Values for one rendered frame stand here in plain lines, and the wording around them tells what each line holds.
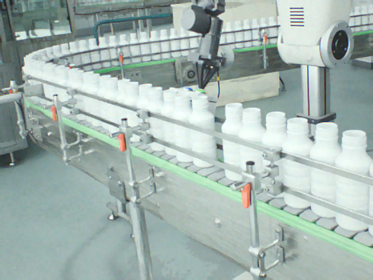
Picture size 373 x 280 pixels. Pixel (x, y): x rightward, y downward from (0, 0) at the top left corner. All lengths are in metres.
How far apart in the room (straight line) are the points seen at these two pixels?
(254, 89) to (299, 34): 4.04
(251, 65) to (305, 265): 2.16
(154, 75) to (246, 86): 2.90
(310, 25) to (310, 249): 0.84
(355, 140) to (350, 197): 0.10
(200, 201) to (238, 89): 4.43
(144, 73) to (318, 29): 1.41
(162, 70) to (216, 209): 1.78
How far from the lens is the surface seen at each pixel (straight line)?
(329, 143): 0.82
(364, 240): 0.81
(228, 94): 5.44
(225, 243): 1.07
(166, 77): 2.75
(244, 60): 2.92
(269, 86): 5.66
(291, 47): 1.60
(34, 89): 1.93
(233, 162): 1.00
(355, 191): 0.79
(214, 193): 1.03
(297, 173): 0.86
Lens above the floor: 1.42
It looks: 16 degrees down
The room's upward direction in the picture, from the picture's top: 5 degrees counter-clockwise
